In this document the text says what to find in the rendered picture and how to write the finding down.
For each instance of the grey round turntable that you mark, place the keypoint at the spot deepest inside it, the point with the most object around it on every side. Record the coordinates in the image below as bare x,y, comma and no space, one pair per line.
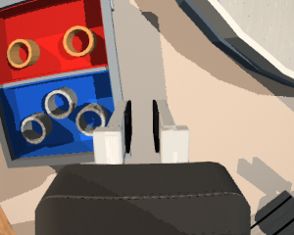
268,49

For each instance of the grey metal bushing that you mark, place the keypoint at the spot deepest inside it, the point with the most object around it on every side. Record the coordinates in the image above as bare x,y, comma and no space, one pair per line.
51,107
29,134
82,126

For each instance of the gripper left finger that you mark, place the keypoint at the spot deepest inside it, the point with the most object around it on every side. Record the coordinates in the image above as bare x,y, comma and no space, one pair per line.
112,142

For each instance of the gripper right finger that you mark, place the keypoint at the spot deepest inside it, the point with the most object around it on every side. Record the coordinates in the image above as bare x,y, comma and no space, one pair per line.
171,141

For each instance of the bronze bushing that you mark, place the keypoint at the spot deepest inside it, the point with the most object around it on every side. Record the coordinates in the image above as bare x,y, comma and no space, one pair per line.
68,41
13,53

